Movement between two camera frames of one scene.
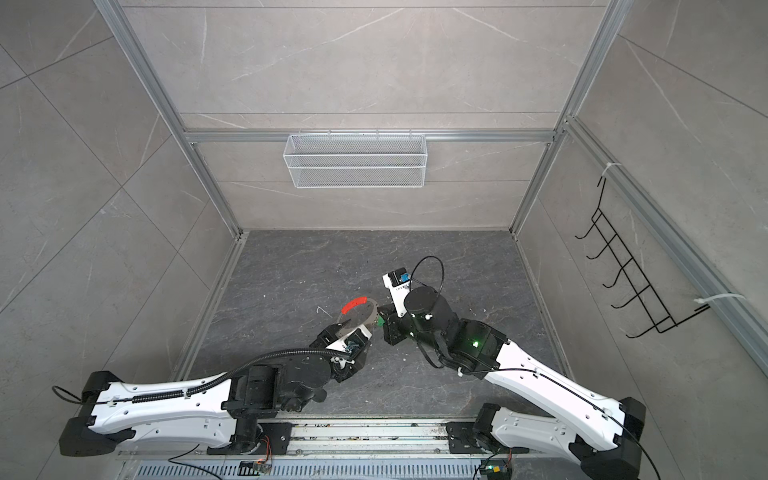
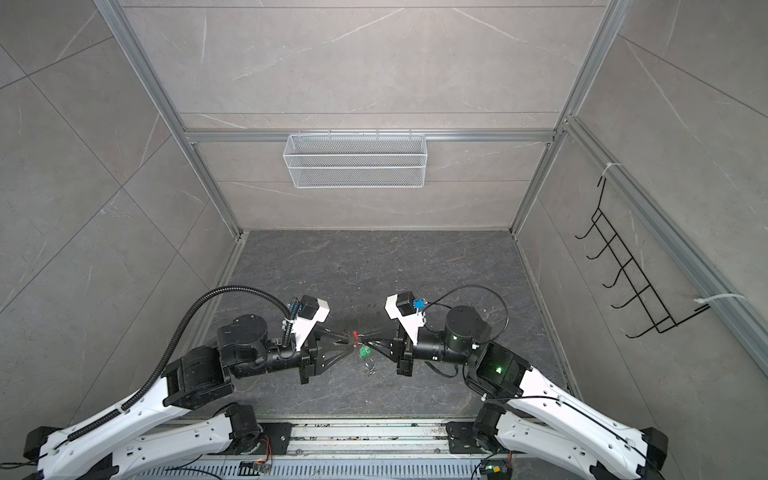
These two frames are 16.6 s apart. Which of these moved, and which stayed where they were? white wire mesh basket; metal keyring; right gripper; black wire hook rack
Moved: right gripper; metal keyring
Stayed: black wire hook rack; white wire mesh basket
